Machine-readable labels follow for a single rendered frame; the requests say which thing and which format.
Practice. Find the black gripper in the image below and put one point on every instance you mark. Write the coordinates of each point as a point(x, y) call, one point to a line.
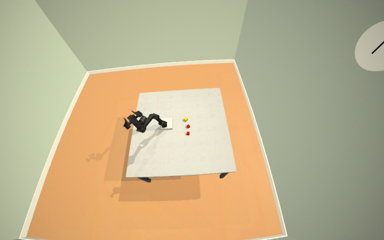
point(134, 121)

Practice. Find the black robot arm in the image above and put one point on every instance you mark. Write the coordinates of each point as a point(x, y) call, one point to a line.
point(145, 121)

